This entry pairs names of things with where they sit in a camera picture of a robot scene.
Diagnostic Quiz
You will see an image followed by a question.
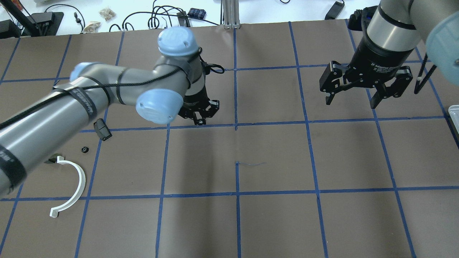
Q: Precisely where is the black power adapter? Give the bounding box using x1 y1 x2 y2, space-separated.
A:
324 0 345 20

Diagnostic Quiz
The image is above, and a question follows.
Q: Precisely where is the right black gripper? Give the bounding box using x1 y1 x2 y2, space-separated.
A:
319 38 413 109

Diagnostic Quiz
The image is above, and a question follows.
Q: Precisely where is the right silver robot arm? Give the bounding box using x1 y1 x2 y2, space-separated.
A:
319 0 459 109

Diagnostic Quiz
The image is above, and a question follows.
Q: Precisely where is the white curved plastic bracket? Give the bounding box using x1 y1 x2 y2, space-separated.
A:
48 155 87 218

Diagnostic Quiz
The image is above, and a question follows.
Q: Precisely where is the ribbed metal tray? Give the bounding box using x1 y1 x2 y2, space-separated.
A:
448 104 459 133

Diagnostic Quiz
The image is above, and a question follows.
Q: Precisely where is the small black plastic block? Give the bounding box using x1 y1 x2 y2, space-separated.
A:
93 119 112 142

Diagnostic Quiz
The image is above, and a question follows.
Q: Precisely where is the aluminium frame post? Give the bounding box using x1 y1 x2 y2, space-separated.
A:
220 0 241 29

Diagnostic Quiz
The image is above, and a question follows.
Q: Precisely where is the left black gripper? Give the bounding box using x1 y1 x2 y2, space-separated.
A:
178 88 220 126

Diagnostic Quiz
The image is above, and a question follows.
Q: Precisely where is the olive curved brake shoe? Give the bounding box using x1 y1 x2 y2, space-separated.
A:
44 153 61 164

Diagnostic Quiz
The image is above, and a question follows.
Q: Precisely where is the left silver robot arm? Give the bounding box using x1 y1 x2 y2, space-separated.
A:
0 27 220 196

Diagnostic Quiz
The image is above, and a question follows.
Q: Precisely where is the black monitor stand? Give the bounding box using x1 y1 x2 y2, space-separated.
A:
0 0 64 37

